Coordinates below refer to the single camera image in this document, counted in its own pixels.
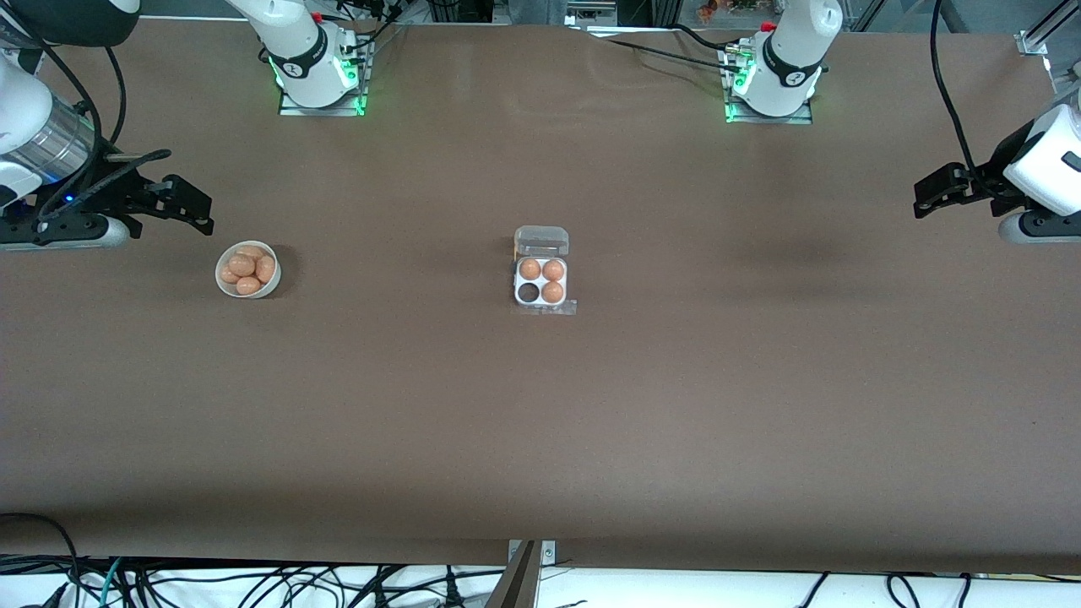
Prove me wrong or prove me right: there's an aluminium frame profile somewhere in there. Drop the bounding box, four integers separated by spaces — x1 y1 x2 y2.
1016 0 1081 58

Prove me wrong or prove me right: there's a clear plastic egg carton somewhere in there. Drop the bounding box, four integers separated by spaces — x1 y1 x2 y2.
512 225 578 318

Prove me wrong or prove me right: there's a small metal bracket plate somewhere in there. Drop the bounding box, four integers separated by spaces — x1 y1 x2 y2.
507 540 557 568

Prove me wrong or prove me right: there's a white round bowl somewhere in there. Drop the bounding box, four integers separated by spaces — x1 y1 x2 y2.
215 241 281 300

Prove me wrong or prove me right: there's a thin black base cable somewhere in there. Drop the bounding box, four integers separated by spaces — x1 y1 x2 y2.
589 24 752 73

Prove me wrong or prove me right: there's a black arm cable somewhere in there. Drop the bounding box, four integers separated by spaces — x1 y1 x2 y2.
8 21 129 222
929 0 1027 204

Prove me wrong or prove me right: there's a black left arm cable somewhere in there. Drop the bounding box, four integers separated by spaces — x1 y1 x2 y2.
929 0 1027 204

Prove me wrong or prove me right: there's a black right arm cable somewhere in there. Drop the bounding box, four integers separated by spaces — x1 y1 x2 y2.
8 21 129 222

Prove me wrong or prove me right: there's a black looping cable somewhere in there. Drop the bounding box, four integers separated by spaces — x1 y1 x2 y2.
0 512 83 608

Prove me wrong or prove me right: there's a teal cable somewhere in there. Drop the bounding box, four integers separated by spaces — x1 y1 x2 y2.
98 557 128 608

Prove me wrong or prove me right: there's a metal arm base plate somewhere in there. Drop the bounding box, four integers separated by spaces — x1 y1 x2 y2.
279 34 369 117
722 42 817 126

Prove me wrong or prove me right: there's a dark metal strut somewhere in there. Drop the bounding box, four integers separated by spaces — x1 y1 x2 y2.
485 540 542 608

